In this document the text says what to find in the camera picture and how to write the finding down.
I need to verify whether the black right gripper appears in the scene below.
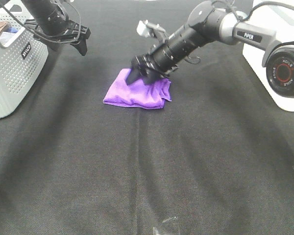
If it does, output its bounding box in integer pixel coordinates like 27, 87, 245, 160
125, 52, 179, 85

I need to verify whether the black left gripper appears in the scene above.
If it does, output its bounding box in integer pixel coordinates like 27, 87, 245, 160
24, 19, 91, 56

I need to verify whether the purple microfibre towel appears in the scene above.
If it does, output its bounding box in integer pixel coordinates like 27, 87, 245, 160
103, 69, 171, 110

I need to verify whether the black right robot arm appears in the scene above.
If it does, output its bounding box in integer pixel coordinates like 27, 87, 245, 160
125, 0, 294, 97

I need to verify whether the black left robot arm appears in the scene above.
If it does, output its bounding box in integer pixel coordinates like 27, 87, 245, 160
22, 0, 91, 56

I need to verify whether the grey perforated laundry basket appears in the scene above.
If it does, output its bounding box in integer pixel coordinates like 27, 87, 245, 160
0, 8, 49, 118

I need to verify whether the blue towel in basket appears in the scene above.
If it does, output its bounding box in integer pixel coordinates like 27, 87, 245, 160
6, 27, 18, 33

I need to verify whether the grey towel in basket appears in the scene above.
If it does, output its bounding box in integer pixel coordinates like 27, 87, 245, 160
0, 32, 15, 45

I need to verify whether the black tablecloth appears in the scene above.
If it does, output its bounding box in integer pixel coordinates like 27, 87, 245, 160
0, 0, 294, 235

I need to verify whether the white container right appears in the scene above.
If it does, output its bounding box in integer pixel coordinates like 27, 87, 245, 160
243, 0, 294, 112

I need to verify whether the clear tape near edge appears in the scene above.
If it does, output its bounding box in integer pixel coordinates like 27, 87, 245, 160
152, 216, 180, 235

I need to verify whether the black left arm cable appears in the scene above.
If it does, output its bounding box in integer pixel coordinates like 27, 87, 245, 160
0, 0, 83, 45

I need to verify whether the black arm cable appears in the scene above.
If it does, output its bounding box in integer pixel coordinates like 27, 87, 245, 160
0, 0, 83, 45
185, 0, 294, 65

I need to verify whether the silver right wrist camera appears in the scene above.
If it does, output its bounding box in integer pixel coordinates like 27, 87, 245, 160
136, 20, 167, 41

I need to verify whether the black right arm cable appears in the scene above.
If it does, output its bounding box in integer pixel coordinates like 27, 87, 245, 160
185, 0, 294, 65

